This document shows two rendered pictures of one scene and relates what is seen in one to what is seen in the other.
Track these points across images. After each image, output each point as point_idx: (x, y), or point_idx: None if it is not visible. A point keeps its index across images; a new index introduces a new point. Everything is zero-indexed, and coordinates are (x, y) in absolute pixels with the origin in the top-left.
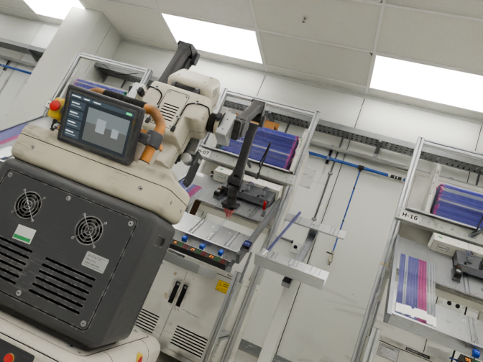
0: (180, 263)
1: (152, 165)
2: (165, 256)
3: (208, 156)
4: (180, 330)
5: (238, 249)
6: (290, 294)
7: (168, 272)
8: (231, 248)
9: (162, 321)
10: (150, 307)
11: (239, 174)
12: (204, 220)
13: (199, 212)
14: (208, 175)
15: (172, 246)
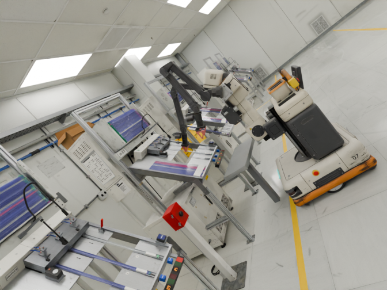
0: (253, 141)
1: (251, 107)
2: (252, 144)
3: (126, 152)
4: None
5: (212, 147)
6: (223, 143)
7: (200, 198)
8: (212, 148)
9: (219, 210)
10: (215, 214)
11: (185, 123)
12: (193, 157)
13: (121, 201)
14: None
15: (219, 164)
